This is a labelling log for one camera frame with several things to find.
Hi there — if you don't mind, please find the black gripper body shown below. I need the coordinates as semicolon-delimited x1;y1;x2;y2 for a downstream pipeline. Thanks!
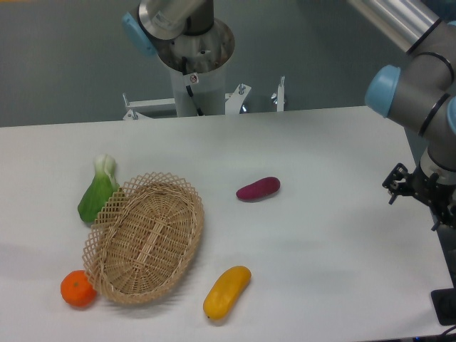
407;167;455;229

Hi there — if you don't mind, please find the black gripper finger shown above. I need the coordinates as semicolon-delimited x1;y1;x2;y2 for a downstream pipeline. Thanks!
382;163;410;204

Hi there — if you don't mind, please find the black cable on pedestal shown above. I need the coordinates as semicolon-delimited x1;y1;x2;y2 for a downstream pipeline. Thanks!
181;56;205;117

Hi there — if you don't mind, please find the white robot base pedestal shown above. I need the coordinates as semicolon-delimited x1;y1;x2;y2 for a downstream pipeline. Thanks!
169;67;226;117

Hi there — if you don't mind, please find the green bok choy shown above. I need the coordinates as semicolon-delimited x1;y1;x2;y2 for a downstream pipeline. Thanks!
78;154;120;223

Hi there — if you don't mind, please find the white metal mounting frame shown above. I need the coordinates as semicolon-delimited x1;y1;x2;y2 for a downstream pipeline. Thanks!
122;76;288;120

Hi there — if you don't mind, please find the woven wicker basket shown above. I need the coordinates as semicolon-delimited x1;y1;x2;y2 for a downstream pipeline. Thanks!
83;172;204;304

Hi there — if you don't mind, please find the black box at table edge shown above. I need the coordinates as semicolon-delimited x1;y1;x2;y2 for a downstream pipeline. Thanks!
430;289;455;326

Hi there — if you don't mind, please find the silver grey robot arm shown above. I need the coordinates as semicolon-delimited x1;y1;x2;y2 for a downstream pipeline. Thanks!
122;1;455;228

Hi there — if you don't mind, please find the orange tangerine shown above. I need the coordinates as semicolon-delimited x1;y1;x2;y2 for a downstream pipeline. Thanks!
60;270;97;308

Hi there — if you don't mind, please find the yellow mango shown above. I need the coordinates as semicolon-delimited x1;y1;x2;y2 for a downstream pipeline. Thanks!
202;266;252;321

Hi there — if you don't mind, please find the purple sweet potato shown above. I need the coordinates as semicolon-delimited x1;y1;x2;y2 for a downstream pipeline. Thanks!
236;177;281;202

